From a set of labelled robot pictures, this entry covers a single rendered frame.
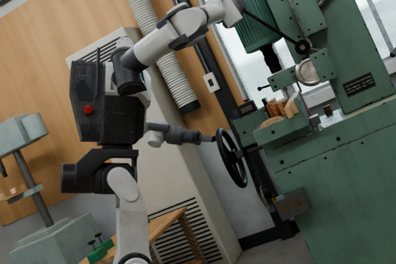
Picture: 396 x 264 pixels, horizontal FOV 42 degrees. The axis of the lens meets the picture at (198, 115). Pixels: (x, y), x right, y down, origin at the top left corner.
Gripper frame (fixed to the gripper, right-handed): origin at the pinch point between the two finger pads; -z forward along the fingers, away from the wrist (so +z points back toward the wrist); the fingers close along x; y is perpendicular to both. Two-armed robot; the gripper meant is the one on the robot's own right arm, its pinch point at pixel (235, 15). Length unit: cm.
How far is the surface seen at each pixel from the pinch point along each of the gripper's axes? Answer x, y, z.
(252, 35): 3.1, 9.9, -6.2
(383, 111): -1, 69, 8
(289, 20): -10.3, 18.8, -7.0
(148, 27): 41, -68, -134
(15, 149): 166, -100, -122
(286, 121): 22.2, 41.5, 15.0
